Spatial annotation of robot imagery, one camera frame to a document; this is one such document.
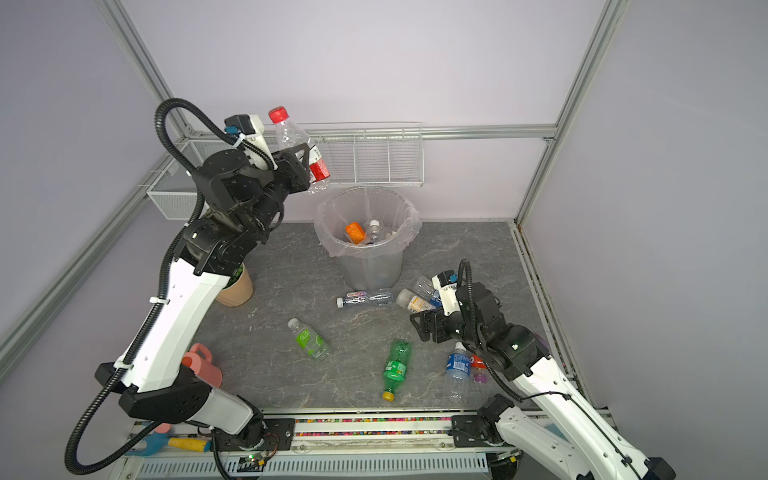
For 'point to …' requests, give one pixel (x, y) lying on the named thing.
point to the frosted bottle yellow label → (413, 302)
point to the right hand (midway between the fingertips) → (426, 315)
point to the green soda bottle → (395, 369)
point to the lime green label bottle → (308, 339)
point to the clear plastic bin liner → (365, 219)
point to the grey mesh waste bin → (371, 270)
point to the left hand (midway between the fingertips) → (304, 151)
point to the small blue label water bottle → (458, 374)
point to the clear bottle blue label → (425, 289)
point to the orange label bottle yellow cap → (355, 231)
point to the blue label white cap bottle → (374, 233)
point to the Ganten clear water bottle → (377, 297)
